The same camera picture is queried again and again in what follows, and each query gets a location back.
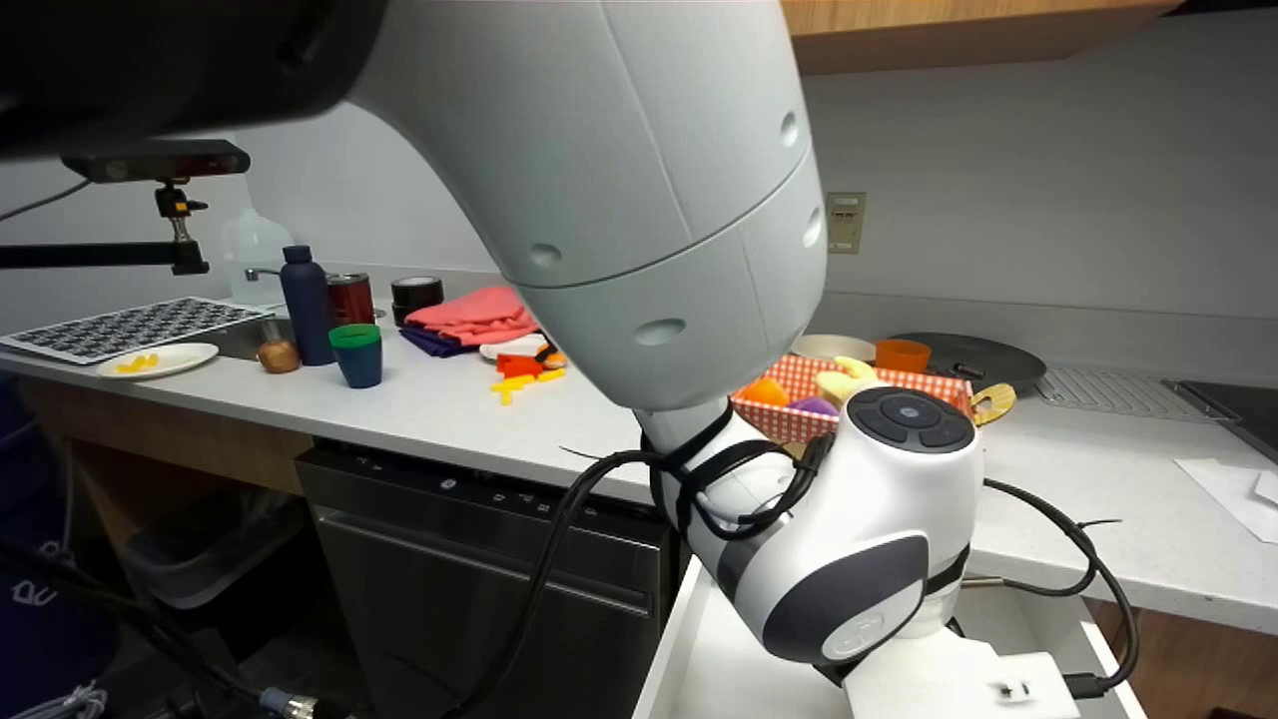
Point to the red toy fries holder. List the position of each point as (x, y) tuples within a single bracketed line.
[(521, 363)]

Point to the red can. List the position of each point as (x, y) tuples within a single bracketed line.
[(351, 295)]

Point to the grey dish drying rack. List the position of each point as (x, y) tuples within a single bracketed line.
[(125, 327)]

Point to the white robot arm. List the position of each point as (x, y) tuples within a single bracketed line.
[(644, 177)]

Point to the yellow plush in basket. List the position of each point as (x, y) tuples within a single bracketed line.
[(846, 376)]

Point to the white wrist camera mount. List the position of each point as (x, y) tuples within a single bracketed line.
[(942, 675)]

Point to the orange cup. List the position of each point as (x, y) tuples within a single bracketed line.
[(905, 358)]

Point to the blue cup green lid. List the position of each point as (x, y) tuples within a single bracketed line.
[(356, 354)]

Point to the beige light switch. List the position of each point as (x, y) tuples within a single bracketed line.
[(845, 221)]

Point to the stainless dishwasher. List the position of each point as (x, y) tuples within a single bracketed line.
[(431, 566)]

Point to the black camera on stand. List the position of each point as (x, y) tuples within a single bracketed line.
[(167, 163)]

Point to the wooden drawer with white interior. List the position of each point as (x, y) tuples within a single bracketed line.
[(712, 668)]

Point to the black frying pan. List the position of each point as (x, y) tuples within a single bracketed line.
[(982, 360)]

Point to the pink folded cloth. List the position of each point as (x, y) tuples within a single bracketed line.
[(482, 317)]

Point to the red checkered basket box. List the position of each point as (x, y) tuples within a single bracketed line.
[(788, 410)]

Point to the black induction cooktop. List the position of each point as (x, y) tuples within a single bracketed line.
[(1247, 414)]

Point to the blue recycling bin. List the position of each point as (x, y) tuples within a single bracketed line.
[(48, 639)]

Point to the small brown toy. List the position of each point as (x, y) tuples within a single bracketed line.
[(275, 358)]

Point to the black jar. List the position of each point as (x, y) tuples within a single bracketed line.
[(414, 293)]

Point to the white plate with yellow food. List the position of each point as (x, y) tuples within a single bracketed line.
[(161, 360)]

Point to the white paper sheet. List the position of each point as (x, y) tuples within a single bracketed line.
[(1243, 491)]

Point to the dark blue bottle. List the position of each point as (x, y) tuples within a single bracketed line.
[(304, 293)]

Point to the wooden upper cabinet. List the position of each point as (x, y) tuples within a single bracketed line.
[(946, 34)]

